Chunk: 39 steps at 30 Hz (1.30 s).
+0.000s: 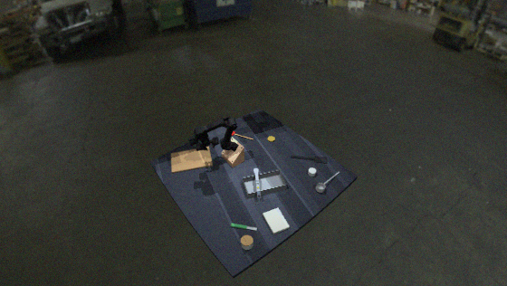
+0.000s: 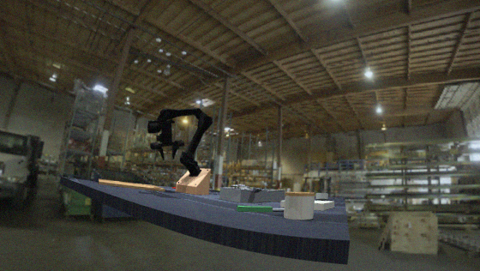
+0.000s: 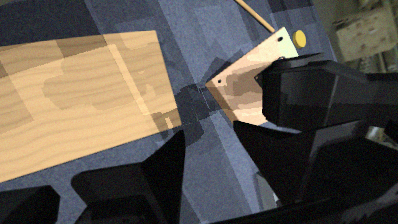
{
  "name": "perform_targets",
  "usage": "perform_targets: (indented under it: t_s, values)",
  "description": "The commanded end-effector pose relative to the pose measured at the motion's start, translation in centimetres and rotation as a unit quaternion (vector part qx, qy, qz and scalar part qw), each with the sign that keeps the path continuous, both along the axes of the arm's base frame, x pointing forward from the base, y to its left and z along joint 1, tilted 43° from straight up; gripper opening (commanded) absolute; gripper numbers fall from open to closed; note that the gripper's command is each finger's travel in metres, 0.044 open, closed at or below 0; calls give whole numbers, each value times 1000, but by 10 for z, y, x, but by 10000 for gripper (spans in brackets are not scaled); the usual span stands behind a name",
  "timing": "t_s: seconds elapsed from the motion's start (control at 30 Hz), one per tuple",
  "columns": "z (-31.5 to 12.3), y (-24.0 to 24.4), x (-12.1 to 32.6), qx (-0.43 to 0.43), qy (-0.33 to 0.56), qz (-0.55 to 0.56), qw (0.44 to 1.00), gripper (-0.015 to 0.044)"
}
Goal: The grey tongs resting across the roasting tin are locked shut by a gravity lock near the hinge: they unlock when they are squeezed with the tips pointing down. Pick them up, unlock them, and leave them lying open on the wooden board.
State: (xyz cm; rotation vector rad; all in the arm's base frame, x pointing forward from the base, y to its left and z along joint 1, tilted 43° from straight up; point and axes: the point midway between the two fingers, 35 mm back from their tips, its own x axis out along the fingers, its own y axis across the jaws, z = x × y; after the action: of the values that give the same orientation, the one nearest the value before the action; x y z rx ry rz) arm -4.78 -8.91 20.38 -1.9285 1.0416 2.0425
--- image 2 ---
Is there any grey canister with wooden lid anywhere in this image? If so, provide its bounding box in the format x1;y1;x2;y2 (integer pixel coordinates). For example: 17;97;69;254
284;192;315;220

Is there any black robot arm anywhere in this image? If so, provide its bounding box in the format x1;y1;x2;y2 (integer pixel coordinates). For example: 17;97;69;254
147;108;213;177

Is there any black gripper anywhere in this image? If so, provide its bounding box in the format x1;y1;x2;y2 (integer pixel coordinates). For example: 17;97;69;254
150;132;184;159

